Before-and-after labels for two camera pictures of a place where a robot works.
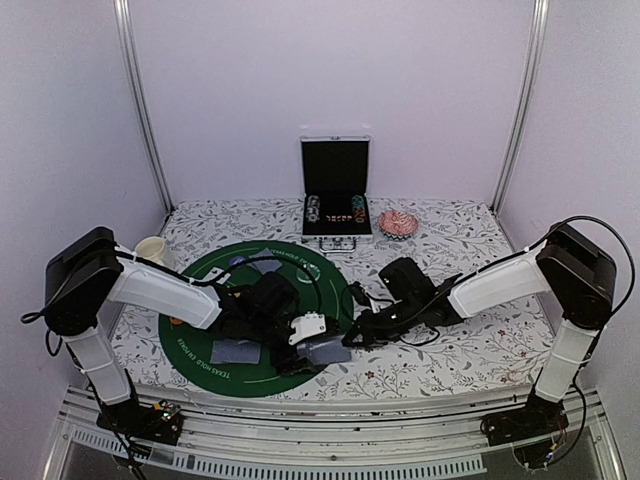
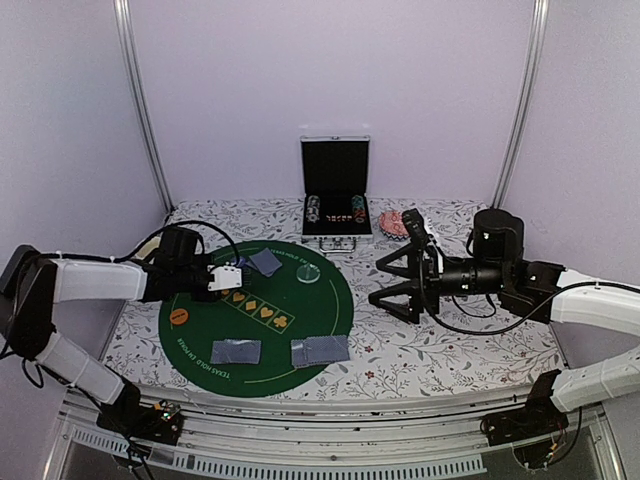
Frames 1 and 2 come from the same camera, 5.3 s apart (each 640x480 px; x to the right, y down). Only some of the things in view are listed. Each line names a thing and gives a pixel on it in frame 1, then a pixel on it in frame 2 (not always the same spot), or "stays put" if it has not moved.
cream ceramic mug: x=156 y=249 stays put
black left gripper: x=295 y=365 to x=206 y=297
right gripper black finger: x=352 y=333 to x=409 y=312
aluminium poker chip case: x=336 y=199 stays put
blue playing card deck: x=266 y=265 stays put
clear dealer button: x=314 y=271 stays put
